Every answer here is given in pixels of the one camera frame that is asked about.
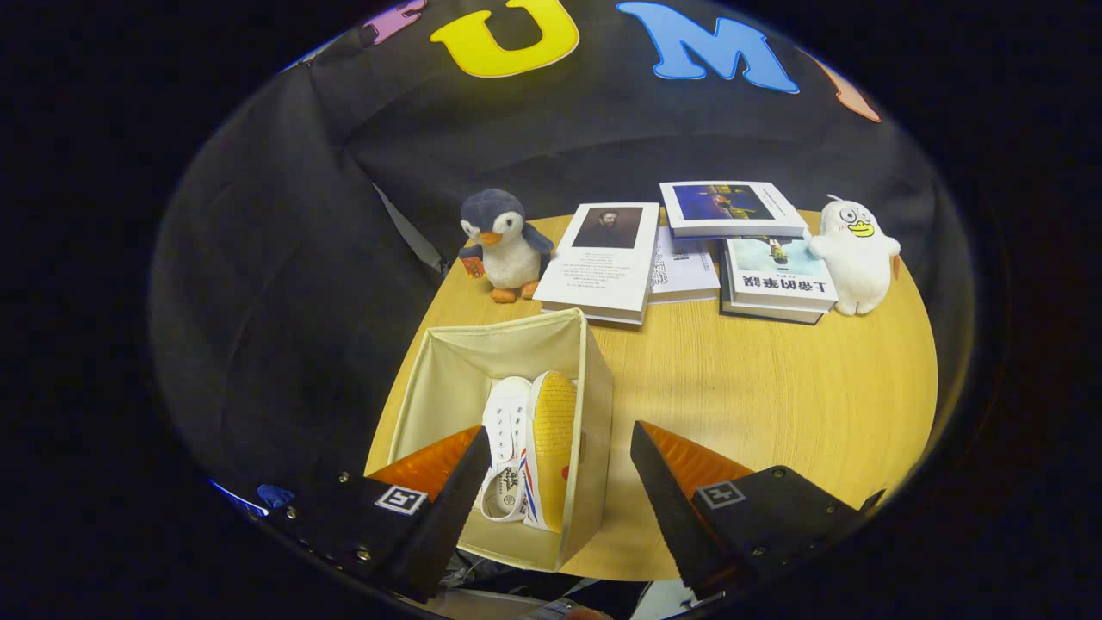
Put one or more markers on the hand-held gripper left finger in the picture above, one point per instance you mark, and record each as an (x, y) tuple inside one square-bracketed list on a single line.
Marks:
[(443, 517)]

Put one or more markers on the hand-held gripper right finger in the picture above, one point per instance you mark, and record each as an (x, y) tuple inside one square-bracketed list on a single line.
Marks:
[(671, 517)]

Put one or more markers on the white canvas shoe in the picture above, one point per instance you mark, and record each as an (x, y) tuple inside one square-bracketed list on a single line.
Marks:
[(508, 413), (551, 430)]

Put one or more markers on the beige fabric storage box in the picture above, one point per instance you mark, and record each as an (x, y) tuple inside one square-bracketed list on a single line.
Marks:
[(482, 344)]

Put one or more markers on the thin white booklet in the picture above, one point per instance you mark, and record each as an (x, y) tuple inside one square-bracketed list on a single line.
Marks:
[(684, 271)]

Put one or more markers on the white portrait cover book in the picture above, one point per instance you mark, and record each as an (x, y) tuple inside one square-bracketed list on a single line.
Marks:
[(603, 275)]

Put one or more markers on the thick teal cover book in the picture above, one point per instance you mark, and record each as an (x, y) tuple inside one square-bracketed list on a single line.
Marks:
[(779, 280)]

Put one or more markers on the penguin plush toy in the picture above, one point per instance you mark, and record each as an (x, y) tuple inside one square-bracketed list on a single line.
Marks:
[(510, 258)]

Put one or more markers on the black backdrop cloth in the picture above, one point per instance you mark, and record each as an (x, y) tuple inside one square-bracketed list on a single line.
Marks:
[(275, 258)]

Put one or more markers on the white duck plush toy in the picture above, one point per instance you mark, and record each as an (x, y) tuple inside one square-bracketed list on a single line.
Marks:
[(857, 267)]

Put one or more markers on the blue picture cover book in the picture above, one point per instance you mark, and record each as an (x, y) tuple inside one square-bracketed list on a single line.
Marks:
[(732, 207)]

